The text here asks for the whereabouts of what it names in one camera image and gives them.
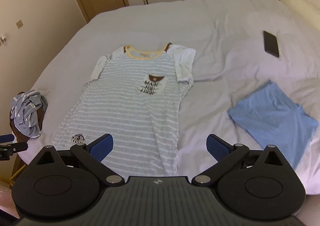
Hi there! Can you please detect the striped grey t-shirt yellow collar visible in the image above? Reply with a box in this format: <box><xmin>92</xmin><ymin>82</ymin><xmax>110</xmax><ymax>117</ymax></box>
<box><xmin>52</xmin><ymin>44</ymin><xmax>196</xmax><ymax>178</ymax></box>

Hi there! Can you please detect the crumpled grey striped garment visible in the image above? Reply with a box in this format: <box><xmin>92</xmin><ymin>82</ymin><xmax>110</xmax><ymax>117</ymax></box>
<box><xmin>10</xmin><ymin>90</ymin><xmax>48</xmax><ymax>138</ymax></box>

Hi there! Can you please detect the folded blue garment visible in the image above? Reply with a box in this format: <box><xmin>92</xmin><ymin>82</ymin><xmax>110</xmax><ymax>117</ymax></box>
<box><xmin>228</xmin><ymin>81</ymin><xmax>319</xmax><ymax>169</ymax></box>

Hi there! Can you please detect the black smartphone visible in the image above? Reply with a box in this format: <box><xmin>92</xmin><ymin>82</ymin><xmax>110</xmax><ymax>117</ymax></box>
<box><xmin>263</xmin><ymin>31</ymin><xmax>279</xmax><ymax>58</ymax></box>

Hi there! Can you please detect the cream pillow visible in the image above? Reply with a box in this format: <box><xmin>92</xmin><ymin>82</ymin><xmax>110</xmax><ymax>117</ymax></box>
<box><xmin>280</xmin><ymin>0</ymin><xmax>320</xmax><ymax>30</ymax></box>

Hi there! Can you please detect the wall switch plate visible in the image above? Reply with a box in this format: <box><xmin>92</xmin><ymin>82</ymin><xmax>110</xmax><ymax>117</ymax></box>
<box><xmin>16</xmin><ymin>20</ymin><xmax>23</xmax><ymax>29</ymax></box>

